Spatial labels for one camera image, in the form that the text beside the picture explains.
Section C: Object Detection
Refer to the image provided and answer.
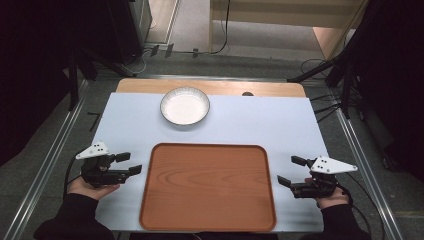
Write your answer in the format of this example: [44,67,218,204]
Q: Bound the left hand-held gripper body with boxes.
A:
[75,141,129,188]

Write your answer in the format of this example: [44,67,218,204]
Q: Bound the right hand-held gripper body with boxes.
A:
[290,155,358,200]

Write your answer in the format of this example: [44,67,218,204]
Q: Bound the person's left hand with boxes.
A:
[67,176,121,201]

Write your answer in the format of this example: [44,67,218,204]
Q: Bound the person's right hand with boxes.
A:
[315,185,351,210]

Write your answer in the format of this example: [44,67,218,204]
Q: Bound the pale blue table mat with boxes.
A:
[94,92,330,234]

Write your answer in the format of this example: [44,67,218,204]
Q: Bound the brown wooden tray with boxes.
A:
[138,142,278,234]

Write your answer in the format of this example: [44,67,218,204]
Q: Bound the white round plate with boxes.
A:
[159,86,211,127]

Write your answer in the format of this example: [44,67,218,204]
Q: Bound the black metal stand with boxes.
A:
[65,46,99,112]
[287,0,369,119]

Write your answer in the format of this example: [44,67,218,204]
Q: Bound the dark curtain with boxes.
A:
[0,0,79,168]
[351,0,424,183]

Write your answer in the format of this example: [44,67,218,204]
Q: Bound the black cabinet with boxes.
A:
[108,0,153,66]

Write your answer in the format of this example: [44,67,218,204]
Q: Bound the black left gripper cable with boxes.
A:
[62,154,85,198]

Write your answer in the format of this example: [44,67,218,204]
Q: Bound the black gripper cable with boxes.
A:
[336,172,386,240]
[62,154,85,198]

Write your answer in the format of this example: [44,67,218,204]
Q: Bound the metal floor rail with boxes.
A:
[2,79,92,240]
[334,107,405,240]

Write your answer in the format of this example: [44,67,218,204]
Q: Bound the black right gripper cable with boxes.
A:
[336,172,386,240]

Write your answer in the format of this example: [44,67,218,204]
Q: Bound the black angled bracket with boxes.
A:
[86,111,101,133]

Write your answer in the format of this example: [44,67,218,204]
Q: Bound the black floor cables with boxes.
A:
[299,58,343,124]

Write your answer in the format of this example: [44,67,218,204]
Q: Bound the white floor cable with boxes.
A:
[131,19,158,75]

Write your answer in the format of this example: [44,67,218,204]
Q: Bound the beige wooden furniture frame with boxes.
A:
[208,0,369,62]

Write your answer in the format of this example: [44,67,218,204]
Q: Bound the black hanging cable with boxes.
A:
[209,0,232,56]

